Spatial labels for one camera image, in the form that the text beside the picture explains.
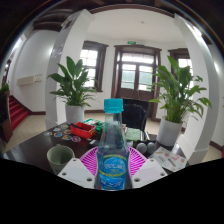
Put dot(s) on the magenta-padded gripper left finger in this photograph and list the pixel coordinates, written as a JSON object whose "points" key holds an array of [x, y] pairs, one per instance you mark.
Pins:
{"points": [[78, 171]]}

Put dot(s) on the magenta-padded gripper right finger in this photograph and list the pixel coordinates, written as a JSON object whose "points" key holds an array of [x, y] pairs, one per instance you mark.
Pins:
{"points": [[146, 171]]}

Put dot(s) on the clear bottle with teal cap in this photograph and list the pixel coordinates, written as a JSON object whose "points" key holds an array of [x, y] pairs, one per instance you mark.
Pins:
{"points": [[112, 153]]}

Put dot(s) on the grey-green patterned cup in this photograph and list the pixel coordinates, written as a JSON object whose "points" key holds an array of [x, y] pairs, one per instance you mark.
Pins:
{"points": [[60, 158]]}

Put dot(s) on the grey ball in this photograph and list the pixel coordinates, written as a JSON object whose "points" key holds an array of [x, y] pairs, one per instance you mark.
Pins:
{"points": [[151, 147], [141, 148]]}

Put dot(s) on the printed paper sheet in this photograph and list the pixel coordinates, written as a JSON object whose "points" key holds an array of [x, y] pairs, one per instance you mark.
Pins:
{"points": [[168, 159]]}

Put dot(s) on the red box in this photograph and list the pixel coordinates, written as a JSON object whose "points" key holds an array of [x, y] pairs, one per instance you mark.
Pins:
{"points": [[81, 130]]}

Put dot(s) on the black chair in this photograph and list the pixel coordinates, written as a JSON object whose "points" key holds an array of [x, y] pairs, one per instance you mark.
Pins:
{"points": [[135, 115]]}

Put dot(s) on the potted plant in white pot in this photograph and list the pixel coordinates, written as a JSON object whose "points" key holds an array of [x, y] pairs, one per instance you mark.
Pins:
{"points": [[176, 96], [71, 86]]}

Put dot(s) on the red-carpeted staircase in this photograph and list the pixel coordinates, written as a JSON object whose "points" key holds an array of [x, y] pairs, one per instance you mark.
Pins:
{"points": [[17, 111]]}

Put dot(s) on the dark wooden double door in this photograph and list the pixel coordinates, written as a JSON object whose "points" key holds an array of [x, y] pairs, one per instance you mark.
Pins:
{"points": [[136, 75]]}

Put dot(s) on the dark-framed window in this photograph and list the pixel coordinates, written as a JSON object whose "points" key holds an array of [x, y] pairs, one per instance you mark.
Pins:
{"points": [[183, 61], [91, 61]]}

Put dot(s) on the green exit sign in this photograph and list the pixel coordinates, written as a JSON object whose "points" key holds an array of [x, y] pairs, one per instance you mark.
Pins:
{"points": [[131, 42]]}

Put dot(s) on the white wall radiator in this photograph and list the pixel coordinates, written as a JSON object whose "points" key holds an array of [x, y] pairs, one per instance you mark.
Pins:
{"points": [[28, 80]]}

